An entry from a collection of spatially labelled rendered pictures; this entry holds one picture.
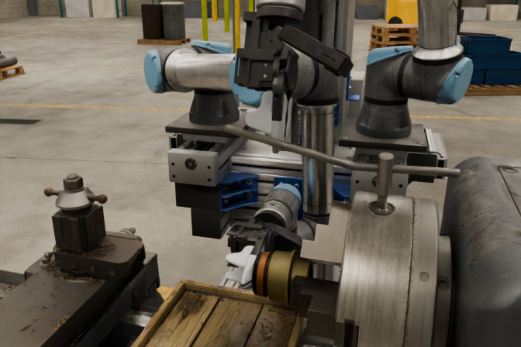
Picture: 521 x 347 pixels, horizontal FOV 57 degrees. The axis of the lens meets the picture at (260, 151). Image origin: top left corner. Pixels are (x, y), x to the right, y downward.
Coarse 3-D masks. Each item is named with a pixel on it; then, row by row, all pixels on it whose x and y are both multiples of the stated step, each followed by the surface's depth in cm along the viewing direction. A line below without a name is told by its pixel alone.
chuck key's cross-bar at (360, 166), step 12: (240, 132) 71; (252, 132) 71; (276, 144) 70; (288, 144) 70; (312, 156) 70; (324, 156) 70; (348, 168) 70; (360, 168) 69; (372, 168) 69; (396, 168) 68; (408, 168) 68; (420, 168) 68; (432, 168) 68; (444, 168) 67
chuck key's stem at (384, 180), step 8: (384, 160) 68; (392, 160) 68; (384, 168) 68; (384, 176) 69; (376, 184) 70; (384, 184) 69; (376, 192) 71; (384, 192) 70; (384, 200) 71; (384, 208) 71
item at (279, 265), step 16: (272, 256) 81; (288, 256) 81; (256, 272) 80; (272, 272) 79; (288, 272) 78; (304, 272) 79; (256, 288) 80; (272, 288) 79; (288, 288) 78; (288, 304) 80
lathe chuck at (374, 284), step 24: (360, 192) 78; (360, 216) 70; (384, 216) 70; (408, 216) 70; (360, 240) 67; (384, 240) 67; (408, 240) 66; (360, 264) 65; (384, 264) 65; (408, 264) 64; (360, 288) 64; (384, 288) 64; (408, 288) 63; (336, 312) 65; (360, 312) 64; (384, 312) 63; (360, 336) 64; (384, 336) 63
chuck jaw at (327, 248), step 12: (336, 204) 83; (348, 204) 82; (336, 216) 82; (348, 216) 82; (324, 228) 82; (336, 228) 81; (324, 240) 81; (336, 240) 81; (312, 252) 81; (324, 252) 81; (336, 252) 80; (336, 264) 81
